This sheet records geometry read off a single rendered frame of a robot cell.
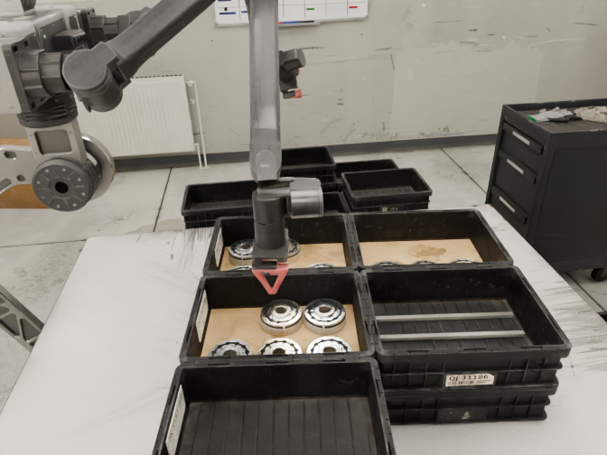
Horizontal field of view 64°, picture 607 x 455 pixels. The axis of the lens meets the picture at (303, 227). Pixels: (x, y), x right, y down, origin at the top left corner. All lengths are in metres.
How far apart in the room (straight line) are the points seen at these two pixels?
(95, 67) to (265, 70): 0.30
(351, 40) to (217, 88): 1.14
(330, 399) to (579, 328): 0.80
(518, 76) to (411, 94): 0.95
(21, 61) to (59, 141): 0.37
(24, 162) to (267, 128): 0.79
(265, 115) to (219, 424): 0.61
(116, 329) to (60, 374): 0.19
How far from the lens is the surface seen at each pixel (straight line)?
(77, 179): 1.34
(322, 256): 1.47
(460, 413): 1.20
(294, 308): 1.24
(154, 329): 1.49
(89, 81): 0.97
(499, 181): 2.86
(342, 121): 4.32
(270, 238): 0.90
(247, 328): 1.24
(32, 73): 1.02
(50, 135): 1.37
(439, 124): 4.59
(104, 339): 1.51
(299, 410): 1.06
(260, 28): 1.00
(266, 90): 0.94
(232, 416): 1.06
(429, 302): 1.33
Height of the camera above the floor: 1.65
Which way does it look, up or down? 30 degrees down
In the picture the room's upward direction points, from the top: 2 degrees counter-clockwise
